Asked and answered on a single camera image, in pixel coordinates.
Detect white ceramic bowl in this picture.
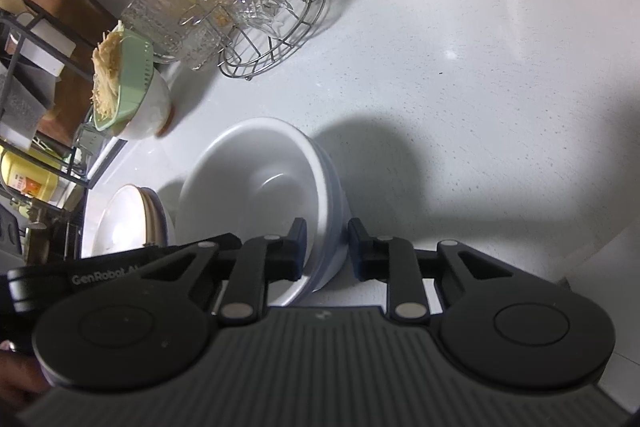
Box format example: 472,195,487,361
117,67,173,142

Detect wire cup rack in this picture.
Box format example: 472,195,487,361
217,0,328,80

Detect black metal dish rack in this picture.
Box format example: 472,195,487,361
0,9,128,208

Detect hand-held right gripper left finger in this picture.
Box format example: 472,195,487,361
127,217,308,325

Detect person's left hand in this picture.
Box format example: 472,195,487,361
0,339,51,413

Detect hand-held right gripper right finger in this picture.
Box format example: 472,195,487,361
347,217,518,323

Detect dry pale noodles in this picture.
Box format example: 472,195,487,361
90,23,126,118

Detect green plastic colander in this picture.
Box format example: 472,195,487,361
92,21,156,132

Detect yellow detergent jug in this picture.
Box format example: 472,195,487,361
0,147,61,205

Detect white leaf-pattern plate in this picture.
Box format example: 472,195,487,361
80,184,151,260

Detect small white bowl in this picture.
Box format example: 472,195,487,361
176,117,333,308
300,142,353,293

